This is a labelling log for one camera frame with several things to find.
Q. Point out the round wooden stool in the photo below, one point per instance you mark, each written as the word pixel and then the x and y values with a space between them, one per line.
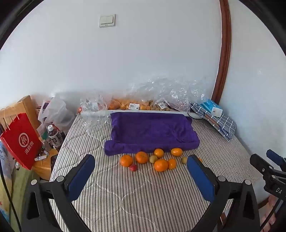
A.
pixel 43 167

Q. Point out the purple towel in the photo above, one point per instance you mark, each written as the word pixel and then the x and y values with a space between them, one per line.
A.
pixel 152 129

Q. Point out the green-brown round fruit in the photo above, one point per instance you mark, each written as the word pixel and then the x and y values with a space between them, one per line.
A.
pixel 153 159
pixel 184 160

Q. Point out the crumpled clear plastic bag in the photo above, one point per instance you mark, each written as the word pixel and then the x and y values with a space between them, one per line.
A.
pixel 93 104

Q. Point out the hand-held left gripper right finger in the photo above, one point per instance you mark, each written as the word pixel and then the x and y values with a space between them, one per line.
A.
pixel 200 178

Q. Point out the person's right hand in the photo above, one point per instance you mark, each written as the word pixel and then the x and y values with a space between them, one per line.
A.
pixel 273 202

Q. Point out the bagged brown fruits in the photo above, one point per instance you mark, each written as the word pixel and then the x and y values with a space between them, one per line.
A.
pixel 162 106

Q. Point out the red paper bag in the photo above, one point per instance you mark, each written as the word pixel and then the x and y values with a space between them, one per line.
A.
pixel 21 140

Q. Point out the large clear plastic bag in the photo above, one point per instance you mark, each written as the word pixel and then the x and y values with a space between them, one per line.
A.
pixel 174 91

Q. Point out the small white tube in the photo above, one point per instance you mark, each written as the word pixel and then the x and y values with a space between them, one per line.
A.
pixel 41 157

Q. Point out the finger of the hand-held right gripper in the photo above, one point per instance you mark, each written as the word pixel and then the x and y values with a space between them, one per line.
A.
pixel 273 155
pixel 259 161

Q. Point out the white charger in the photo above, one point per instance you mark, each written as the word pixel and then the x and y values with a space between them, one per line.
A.
pixel 217 111

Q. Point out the white light switch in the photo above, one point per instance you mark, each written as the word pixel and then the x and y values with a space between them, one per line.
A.
pixel 107 20

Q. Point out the dark drink bottle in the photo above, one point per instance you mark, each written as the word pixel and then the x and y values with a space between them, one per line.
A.
pixel 54 137

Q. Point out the striped bed sheet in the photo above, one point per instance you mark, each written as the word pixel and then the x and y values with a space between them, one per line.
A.
pixel 134 196

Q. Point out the black phone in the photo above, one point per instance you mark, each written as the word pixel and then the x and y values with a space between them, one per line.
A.
pixel 54 162

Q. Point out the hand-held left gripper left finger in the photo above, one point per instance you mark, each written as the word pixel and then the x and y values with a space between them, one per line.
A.
pixel 81 175

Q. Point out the white plastic bag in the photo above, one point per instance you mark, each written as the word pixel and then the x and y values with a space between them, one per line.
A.
pixel 55 111

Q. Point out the bagged oranges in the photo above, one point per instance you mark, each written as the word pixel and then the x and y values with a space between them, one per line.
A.
pixel 121 104

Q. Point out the blue tissue pack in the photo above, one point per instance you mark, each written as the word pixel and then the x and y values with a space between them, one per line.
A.
pixel 209 104

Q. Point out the small red apple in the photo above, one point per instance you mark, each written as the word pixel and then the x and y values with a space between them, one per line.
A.
pixel 133 167

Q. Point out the wooden door frame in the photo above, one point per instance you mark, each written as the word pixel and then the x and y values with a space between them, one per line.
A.
pixel 224 44

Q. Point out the printed blue bag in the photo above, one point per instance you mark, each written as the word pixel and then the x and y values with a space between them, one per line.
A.
pixel 5 178

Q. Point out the white rolled sheet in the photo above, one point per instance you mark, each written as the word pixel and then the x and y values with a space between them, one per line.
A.
pixel 96 114

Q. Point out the blue checked cloth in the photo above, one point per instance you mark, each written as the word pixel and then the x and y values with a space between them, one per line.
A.
pixel 223 125

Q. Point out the small clear bottle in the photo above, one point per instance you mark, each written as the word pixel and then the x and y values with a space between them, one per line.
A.
pixel 45 145

